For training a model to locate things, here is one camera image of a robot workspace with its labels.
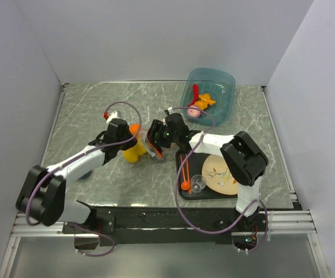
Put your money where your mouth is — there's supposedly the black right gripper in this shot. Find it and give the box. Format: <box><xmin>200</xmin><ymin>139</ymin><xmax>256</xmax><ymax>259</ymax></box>
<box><xmin>142</xmin><ymin>119</ymin><xmax>179</xmax><ymax>149</ymax></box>

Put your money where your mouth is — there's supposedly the orange fake fruit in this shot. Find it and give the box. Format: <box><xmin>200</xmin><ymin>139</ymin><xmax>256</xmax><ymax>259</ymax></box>
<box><xmin>129</xmin><ymin>123</ymin><xmax>140</xmax><ymax>138</ymax></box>

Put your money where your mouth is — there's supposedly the yellow fake bell pepper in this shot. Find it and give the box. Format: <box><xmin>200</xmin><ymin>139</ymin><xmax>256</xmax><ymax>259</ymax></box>
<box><xmin>126</xmin><ymin>135</ymin><xmax>146</xmax><ymax>155</ymax></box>

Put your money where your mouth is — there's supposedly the clear zip top bag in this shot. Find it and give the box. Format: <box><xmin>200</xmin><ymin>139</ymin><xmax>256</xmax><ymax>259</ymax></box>
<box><xmin>138</xmin><ymin>127</ymin><xmax>164</xmax><ymax>162</ymax></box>

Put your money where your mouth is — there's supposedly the purple fake onion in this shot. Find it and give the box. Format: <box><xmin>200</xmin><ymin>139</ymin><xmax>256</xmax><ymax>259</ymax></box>
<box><xmin>187</xmin><ymin>105</ymin><xmax>203</xmax><ymax>118</ymax></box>

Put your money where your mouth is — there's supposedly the tan fake ginger root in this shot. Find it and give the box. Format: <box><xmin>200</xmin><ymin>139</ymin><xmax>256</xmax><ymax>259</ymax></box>
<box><xmin>193</xmin><ymin>93</ymin><xmax>216</xmax><ymax>111</ymax></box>

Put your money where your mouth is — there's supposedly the red fake chili pepper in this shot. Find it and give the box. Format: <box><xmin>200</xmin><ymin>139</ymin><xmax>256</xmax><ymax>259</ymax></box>
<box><xmin>188</xmin><ymin>83</ymin><xmax>199</xmax><ymax>107</ymax></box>

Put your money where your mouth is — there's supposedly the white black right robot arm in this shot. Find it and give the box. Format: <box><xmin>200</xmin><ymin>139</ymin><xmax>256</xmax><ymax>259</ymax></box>
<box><xmin>147</xmin><ymin>113</ymin><xmax>268</xmax><ymax>231</ymax></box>

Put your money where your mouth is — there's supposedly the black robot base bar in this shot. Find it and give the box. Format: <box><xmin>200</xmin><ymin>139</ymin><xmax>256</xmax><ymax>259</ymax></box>
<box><xmin>62</xmin><ymin>207</ymin><xmax>266</xmax><ymax>246</ymax></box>

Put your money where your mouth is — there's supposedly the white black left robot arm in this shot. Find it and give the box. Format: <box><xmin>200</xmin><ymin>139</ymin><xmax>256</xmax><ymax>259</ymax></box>
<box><xmin>16</xmin><ymin>118</ymin><xmax>137</xmax><ymax>226</ymax></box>

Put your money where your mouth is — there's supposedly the yellow fake lemon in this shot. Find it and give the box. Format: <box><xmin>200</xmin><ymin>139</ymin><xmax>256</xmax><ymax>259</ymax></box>
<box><xmin>123</xmin><ymin>148</ymin><xmax>139</xmax><ymax>163</ymax></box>

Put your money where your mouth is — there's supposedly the black plastic tray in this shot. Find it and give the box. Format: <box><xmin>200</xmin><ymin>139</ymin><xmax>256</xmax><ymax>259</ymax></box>
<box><xmin>178</xmin><ymin>153</ymin><xmax>238</xmax><ymax>200</ymax></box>

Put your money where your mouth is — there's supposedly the teal transparent plastic bin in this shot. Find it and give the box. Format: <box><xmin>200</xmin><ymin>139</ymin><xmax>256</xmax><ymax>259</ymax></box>
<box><xmin>180</xmin><ymin>68</ymin><xmax>235</xmax><ymax>126</ymax></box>

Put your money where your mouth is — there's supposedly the orange plastic spoon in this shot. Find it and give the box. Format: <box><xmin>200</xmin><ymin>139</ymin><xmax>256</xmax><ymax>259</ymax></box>
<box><xmin>181</xmin><ymin>180</ymin><xmax>190</xmax><ymax>191</ymax></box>

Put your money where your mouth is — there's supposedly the beige bird pattern plate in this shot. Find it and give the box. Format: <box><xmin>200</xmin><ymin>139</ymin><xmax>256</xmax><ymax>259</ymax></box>
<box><xmin>201</xmin><ymin>155</ymin><xmax>238</xmax><ymax>196</ymax></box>

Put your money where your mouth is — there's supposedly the small clear glass cup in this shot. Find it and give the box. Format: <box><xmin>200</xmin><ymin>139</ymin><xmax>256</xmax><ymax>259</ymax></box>
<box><xmin>190</xmin><ymin>174</ymin><xmax>207</xmax><ymax>193</ymax></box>

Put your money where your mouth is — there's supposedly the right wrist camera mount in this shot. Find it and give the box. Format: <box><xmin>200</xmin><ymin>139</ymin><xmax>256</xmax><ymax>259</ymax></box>
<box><xmin>164</xmin><ymin>107</ymin><xmax>174</xmax><ymax>116</ymax></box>

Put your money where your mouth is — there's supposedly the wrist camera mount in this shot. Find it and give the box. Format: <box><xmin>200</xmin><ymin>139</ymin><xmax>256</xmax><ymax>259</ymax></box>
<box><xmin>104</xmin><ymin>111</ymin><xmax>122</xmax><ymax>123</ymax></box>
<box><xmin>164</xmin><ymin>107</ymin><xmax>174</xmax><ymax>116</ymax></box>

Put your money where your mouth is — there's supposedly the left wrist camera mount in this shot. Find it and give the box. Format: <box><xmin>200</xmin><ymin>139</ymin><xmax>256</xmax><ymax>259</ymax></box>
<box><xmin>104</xmin><ymin>111</ymin><xmax>122</xmax><ymax>123</ymax></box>

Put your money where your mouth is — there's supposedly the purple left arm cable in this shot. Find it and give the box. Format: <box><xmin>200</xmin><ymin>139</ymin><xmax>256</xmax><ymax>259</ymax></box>
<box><xmin>25</xmin><ymin>101</ymin><xmax>142</xmax><ymax>258</ymax></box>

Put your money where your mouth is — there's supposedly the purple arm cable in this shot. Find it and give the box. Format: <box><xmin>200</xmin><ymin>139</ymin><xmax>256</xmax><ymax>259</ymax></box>
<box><xmin>167</xmin><ymin>106</ymin><xmax>269</xmax><ymax>255</ymax></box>
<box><xmin>25</xmin><ymin>101</ymin><xmax>142</xmax><ymax>258</ymax></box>

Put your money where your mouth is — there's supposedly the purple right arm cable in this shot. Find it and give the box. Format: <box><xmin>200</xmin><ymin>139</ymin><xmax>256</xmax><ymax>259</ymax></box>
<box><xmin>167</xmin><ymin>106</ymin><xmax>269</xmax><ymax>255</ymax></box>

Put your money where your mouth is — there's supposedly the aluminium frame rail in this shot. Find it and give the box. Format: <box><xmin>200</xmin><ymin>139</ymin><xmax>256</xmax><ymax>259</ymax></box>
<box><xmin>232</xmin><ymin>210</ymin><xmax>317</xmax><ymax>235</ymax></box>

